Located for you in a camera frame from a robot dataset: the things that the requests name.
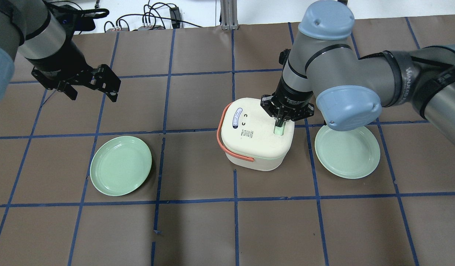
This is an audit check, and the cream rice cooker orange handle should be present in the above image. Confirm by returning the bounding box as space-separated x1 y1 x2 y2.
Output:
217 98 295 171

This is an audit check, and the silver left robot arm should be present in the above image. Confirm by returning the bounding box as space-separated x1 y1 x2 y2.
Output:
0 0 121 102

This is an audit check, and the usb hub with cables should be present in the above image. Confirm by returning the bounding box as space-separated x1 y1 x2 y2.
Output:
95 0 219 33

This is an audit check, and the green plate table centre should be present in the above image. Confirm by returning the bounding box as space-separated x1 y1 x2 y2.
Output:
89 135 152 197

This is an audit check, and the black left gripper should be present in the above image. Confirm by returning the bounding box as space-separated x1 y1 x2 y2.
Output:
31 41 121 102

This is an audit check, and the green plate near cooker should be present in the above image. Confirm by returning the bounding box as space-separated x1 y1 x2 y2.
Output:
315 126 381 180

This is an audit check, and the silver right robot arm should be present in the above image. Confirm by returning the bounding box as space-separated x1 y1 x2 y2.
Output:
260 0 455 145

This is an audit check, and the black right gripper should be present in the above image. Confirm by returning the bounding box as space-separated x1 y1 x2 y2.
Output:
261 95 315 128

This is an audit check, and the aluminium frame post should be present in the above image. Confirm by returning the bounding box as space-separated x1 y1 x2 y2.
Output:
220 0 239 30

